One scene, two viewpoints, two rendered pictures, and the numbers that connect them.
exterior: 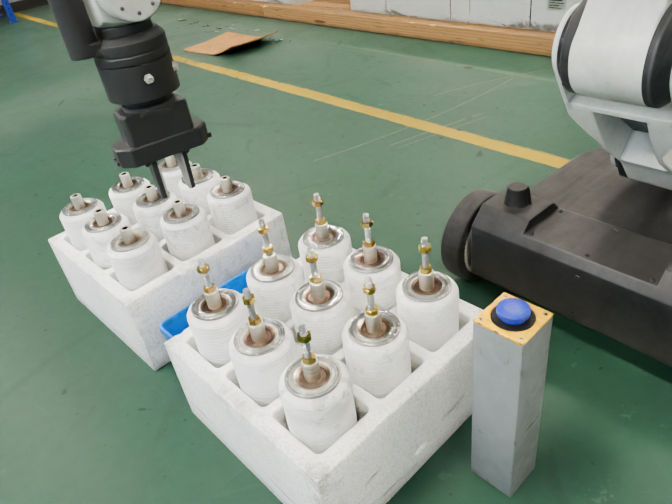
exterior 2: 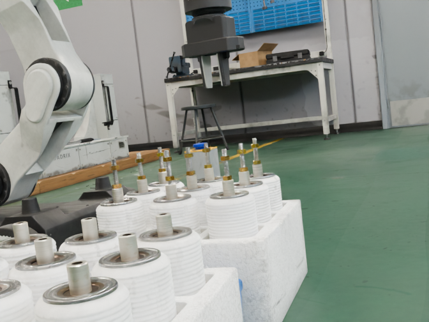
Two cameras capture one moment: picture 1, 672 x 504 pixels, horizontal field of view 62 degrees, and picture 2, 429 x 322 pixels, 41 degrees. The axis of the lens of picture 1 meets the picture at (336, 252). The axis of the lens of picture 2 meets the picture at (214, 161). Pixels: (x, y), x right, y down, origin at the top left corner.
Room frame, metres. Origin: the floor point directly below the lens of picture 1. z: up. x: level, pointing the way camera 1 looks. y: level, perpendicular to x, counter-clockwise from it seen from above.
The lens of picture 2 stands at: (1.31, 1.11, 0.42)
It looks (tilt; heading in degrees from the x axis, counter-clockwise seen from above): 5 degrees down; 237
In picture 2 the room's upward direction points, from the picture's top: 7 degrees counter-clockwise
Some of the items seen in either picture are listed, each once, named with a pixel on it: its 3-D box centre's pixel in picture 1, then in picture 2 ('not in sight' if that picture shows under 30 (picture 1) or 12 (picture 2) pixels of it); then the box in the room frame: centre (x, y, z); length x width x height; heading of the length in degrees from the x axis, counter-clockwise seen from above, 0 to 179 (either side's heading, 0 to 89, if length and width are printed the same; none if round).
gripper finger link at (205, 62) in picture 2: (187, 164); (204, 71); (0.71, 0.18, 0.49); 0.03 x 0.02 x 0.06; 28
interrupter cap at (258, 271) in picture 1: (272, 268); (172, 199); (0.78, 0.11, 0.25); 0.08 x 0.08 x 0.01
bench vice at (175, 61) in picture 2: not in sight; (178, 65); (-1.65, -3.94, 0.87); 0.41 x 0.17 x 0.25; 36
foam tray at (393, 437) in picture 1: (332, 367); (201, 261); (0.68, 0.04, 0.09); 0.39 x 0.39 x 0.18; 39
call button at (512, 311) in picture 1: (513, 313); (200, 147); (0.50, -0.20, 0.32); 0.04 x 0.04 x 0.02
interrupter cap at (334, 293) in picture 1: (319, 295); (193, 188); (0.68, 0.04, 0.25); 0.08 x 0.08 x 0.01
